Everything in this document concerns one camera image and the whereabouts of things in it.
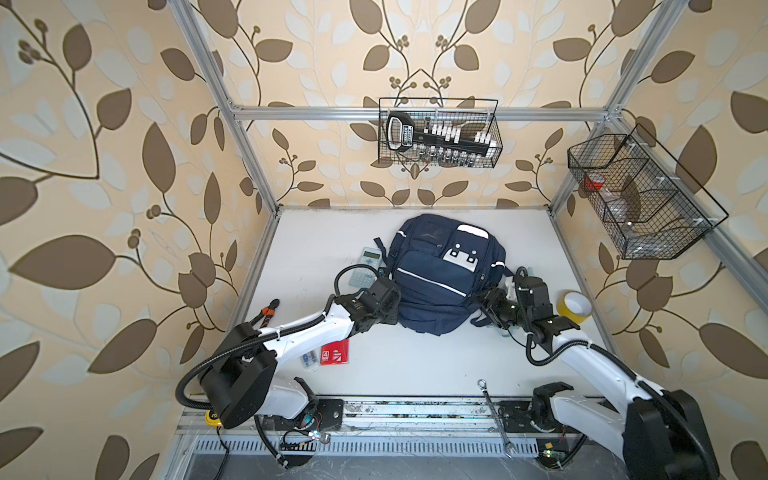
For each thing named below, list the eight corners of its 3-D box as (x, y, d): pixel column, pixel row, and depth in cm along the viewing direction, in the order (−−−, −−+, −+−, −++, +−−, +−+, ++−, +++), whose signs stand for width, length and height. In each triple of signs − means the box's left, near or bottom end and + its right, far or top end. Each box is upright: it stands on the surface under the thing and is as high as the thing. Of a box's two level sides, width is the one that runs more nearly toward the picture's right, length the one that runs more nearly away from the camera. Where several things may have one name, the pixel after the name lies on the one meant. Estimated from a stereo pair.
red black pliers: (253, 325, 93) (250, 321, 91) (277, 300, 99) (274, 296, 97) (261, 331, 92) (258, 327, 90) (285, 305, 97) (282, 302, 95)
